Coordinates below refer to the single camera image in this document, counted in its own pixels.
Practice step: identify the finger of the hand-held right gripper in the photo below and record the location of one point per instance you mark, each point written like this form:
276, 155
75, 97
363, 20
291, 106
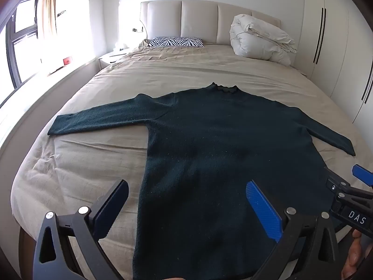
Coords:
338, 182
362, 175

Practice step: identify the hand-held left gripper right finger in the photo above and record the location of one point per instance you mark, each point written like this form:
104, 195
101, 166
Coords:
262, 207

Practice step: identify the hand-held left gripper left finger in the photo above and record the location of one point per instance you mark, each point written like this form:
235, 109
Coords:
112, 207

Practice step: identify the dark green sweater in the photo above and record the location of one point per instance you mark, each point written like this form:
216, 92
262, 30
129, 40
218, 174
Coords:
215, 151

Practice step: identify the person's right hand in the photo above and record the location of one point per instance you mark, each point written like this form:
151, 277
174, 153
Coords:
354, 256

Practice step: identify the white wardrobe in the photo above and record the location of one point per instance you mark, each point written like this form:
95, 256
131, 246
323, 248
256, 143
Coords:
332, 49

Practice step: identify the white nightstand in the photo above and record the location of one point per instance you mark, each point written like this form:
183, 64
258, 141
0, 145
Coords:
112, 58

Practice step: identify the small red box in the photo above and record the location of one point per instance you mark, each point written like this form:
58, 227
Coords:
67, 60

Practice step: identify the bed with beige sheet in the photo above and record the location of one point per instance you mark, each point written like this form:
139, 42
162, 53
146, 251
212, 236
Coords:
189, 64

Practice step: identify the white folded duvet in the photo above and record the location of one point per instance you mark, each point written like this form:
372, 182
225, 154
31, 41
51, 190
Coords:
256, 39

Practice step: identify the zebra print pillow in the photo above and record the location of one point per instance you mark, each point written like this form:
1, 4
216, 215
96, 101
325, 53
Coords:
176, 42

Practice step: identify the black framed window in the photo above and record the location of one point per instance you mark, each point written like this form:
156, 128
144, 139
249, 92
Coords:
20, 40

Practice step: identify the cream padded headboard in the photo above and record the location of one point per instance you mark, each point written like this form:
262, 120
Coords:
198, 20

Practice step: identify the beige curtain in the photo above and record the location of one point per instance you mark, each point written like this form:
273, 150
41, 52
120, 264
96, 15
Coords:
48, 8

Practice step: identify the wall reading lamp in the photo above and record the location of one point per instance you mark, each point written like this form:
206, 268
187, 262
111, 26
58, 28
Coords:
137, 30

